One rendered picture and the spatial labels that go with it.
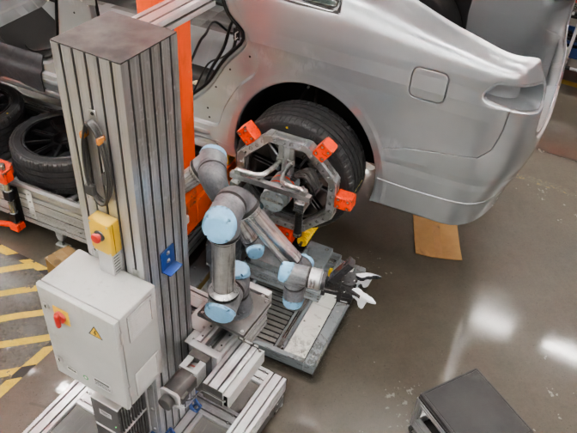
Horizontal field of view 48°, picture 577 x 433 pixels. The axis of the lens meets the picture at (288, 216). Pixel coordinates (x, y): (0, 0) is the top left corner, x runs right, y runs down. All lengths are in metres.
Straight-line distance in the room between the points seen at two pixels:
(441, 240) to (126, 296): 2.68
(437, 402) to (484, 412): 0.21
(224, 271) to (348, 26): 1.30
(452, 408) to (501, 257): 1.58
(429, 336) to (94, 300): 2.17
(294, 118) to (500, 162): 0.98
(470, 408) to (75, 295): 1.83
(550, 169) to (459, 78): 2.61
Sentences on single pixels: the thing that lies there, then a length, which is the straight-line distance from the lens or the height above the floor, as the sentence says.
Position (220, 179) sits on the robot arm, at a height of 1.28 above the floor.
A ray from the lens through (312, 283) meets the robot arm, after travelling 2.27.
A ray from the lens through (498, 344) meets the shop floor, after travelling 3.94.
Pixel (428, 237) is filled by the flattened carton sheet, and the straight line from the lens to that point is 4.45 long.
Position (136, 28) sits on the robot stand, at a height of 2.03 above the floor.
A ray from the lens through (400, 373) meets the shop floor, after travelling 3.65.
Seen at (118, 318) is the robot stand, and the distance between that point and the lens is 2.17.
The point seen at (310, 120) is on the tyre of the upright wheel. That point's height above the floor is 1.17.
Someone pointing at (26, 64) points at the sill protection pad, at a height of 0.93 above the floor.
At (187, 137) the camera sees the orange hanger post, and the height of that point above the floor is 1.11.
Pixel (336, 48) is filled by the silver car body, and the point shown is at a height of 1.53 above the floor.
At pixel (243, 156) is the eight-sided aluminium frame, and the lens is 3.32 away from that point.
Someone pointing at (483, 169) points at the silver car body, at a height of 1.12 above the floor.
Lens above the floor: 2.84
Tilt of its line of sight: 40 degrees down
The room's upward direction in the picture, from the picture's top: 4 degrees clockwise
